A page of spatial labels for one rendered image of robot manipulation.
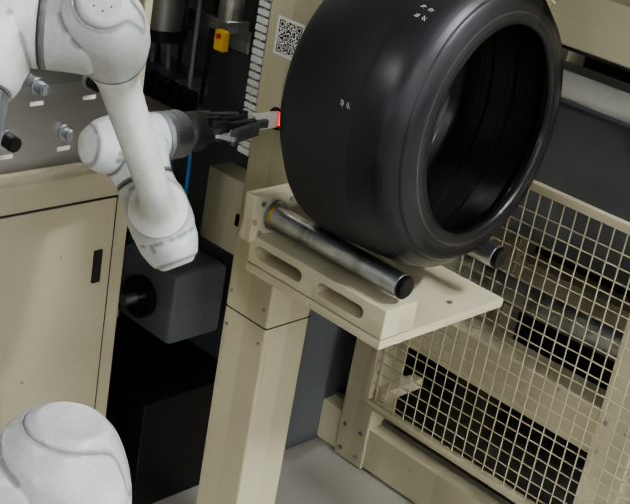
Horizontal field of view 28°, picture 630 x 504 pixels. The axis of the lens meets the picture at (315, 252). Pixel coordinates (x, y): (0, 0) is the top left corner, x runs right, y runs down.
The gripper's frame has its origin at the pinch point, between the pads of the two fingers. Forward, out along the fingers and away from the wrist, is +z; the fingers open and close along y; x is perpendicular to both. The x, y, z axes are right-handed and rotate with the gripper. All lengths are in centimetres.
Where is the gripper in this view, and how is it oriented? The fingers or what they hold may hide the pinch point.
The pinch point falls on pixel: (263, 120)
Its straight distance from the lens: 244.2
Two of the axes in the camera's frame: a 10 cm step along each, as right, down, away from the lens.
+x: -1.6, 9.0, 4.0
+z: 7.0, -1.8, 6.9
